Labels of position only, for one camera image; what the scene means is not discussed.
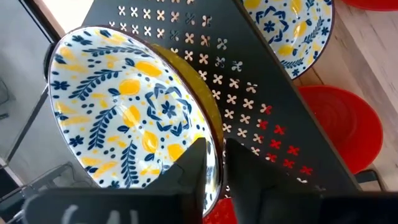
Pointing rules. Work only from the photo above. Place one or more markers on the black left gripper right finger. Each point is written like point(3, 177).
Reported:
point(258, 193)

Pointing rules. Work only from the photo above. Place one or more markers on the yellow floral patterned bowl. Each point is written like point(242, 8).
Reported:
point(109, 102)
point(295, 31)

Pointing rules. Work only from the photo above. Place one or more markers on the black rig frame post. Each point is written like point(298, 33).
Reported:
point(36, 18)

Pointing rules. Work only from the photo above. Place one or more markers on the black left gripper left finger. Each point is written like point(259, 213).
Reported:
point(192, 180)

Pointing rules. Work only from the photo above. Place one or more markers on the red plastic mini bowl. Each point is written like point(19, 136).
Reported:
point(345, 124)
point(373, 3)

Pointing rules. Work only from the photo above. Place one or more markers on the black perforated metal shelf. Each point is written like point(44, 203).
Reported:
point(264, 71)

